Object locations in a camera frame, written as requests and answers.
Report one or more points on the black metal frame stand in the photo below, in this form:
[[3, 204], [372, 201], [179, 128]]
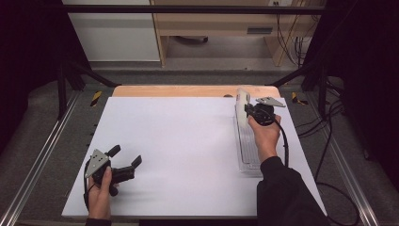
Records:
[[62, 94], [322, 91]]

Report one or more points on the yellow black tape strip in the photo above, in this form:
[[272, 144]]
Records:
[[96, 98], [295, 98]]

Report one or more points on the light wooden desk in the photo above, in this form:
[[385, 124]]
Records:
[[219, 22]]

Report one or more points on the clear plastic packaging tray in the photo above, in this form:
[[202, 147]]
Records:
[[247, 150]]

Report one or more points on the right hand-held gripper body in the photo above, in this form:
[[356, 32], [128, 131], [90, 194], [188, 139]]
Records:
[[263, 113]]

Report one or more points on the dark curtain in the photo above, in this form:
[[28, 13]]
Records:
[[367, 62], [28, 47]]

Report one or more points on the wooden table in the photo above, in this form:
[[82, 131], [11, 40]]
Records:
[[175, 91]]

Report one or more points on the aluminium rail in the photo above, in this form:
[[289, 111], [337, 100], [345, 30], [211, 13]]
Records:
[[345, 163], [40, 157]]

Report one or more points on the white cabinet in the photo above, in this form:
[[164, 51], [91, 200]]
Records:
[[116, 37]]

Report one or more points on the black horizontal frame bar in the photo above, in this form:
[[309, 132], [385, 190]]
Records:
[[188, 9]]

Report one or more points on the person's left hand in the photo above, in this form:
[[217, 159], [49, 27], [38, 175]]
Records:
[[101, 196]]

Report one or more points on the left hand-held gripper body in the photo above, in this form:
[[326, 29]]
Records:
[[103, 171]]

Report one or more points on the white board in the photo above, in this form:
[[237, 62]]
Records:
[[175, 157]]

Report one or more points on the grey desk label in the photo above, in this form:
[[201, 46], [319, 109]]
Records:
[[259, 30]]

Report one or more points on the person's right hand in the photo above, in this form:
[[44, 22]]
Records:
[[266, 138]]

